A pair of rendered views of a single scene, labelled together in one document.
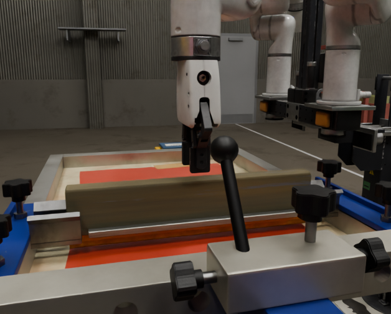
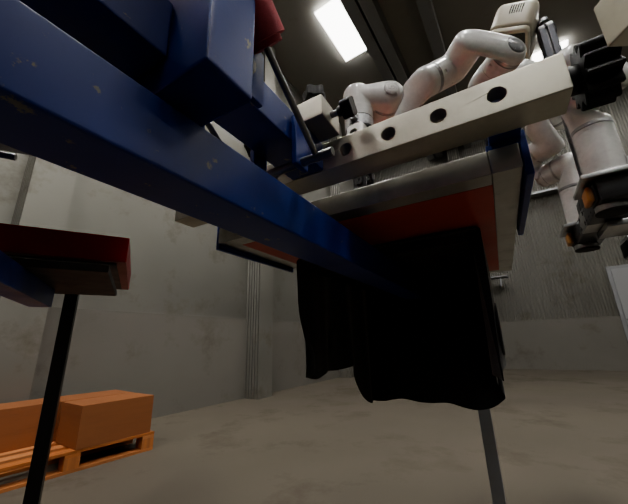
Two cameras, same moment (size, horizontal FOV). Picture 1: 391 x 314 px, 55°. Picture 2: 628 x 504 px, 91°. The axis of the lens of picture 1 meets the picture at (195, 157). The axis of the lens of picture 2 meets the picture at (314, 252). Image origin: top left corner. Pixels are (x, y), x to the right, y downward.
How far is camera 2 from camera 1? 0.63 m
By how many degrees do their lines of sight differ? 53
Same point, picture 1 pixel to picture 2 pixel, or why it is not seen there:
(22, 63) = not seen: hidden behind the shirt
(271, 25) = (551, 166)
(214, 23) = (361, 107)
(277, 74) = (571, 203)
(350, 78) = (604, 147)
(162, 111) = (567, 354)
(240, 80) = not seen: outside the picture
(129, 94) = (522, 335)
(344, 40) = (582, 120)
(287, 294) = not seen: hidden behind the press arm
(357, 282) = (316, 108)
